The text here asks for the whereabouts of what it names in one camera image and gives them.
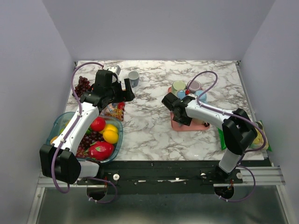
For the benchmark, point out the yellow lemon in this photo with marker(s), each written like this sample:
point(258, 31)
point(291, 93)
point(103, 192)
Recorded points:
point(110, 136)
point(110, 127)

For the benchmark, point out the light green mug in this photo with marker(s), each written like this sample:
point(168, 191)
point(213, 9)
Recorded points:
point(177, 86)

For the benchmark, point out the purple mug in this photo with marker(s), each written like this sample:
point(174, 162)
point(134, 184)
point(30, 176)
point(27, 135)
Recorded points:
point(194, 86)

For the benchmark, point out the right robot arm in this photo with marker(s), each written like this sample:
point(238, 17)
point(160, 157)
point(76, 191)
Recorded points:
point(238, 130)

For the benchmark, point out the light blue faceted mug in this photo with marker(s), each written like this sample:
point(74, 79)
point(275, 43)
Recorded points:
point(202, 96)

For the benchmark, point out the dark grapes on table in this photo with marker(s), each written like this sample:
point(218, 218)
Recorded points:
point(82, 86)

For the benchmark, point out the purple grapes in bowl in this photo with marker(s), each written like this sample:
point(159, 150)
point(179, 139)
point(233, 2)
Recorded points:
point(87, 140)

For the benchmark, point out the red candy bag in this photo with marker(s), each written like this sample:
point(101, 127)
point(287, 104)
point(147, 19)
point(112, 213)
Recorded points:
point(115, 110)

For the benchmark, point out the yellow lemon lower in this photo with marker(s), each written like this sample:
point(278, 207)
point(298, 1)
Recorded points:
point(110, 136)

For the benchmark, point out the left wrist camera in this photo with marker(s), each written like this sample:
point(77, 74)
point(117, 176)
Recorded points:
point(116, 70)

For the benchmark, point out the dark blue-grey mug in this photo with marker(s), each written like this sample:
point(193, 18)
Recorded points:
point(133, 78)

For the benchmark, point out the red apple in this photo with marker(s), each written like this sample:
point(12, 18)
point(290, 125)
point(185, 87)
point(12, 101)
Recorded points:
point(98, 124)

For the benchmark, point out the teal plastic fruit bowl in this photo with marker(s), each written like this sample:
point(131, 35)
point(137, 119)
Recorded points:
point(62, 121)

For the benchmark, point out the red dragon fruit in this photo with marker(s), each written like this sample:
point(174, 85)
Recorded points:
point(100, 150)

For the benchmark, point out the cream mug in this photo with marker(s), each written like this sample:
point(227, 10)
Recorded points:
point(200, 122)

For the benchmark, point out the orange fruit in bowl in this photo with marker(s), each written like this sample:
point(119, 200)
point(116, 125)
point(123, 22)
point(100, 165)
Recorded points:
point(52, 140)

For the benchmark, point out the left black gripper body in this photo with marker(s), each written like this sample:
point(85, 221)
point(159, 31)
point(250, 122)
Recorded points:
point(116, 93)

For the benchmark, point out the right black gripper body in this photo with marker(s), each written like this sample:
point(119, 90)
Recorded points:
point(182, 120)

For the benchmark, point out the green cassava chips bag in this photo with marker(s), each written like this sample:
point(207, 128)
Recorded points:
point(258, 141)

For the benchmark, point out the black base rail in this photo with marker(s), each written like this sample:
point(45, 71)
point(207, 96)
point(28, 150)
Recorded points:
point(164, 177)

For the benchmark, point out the blue butterfly mug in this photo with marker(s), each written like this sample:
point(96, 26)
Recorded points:
point(181, 94)

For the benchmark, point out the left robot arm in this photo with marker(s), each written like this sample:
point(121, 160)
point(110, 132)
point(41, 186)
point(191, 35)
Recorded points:
point(58, 160)

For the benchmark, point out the green fruit in bowl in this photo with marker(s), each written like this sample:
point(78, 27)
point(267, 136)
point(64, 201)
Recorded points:
point(88, 131)

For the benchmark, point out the yellow lemon upper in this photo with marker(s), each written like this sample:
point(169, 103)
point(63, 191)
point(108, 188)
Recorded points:
point(110, 127)

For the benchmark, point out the pink tray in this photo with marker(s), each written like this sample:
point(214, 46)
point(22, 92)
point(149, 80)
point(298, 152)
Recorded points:
point(194, 125)

